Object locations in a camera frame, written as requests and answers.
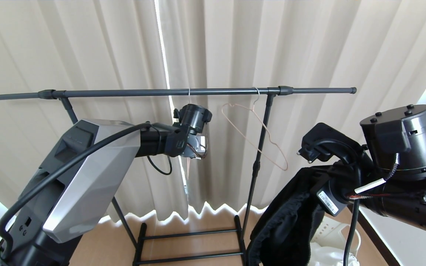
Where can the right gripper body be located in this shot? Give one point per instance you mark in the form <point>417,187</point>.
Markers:
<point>327,202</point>

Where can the black trousers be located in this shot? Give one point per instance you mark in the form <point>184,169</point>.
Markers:
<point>283,221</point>

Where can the white garment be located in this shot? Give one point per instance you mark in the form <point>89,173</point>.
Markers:
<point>327,256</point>

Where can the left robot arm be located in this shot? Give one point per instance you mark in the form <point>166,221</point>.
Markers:
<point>87,184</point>

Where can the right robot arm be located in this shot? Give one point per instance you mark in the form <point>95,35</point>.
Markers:
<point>412,147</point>

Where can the white laundry basket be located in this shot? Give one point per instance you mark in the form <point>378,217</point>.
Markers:
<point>327,227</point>

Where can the pink clothes hanger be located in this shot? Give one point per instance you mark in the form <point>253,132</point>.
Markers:
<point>254,104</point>

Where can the black clothes rack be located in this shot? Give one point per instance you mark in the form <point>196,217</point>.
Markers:
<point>124,92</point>

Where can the beige curtain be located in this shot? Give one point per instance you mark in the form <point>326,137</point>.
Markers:
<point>272,44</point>

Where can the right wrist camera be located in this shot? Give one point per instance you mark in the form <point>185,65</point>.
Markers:
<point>327,135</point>

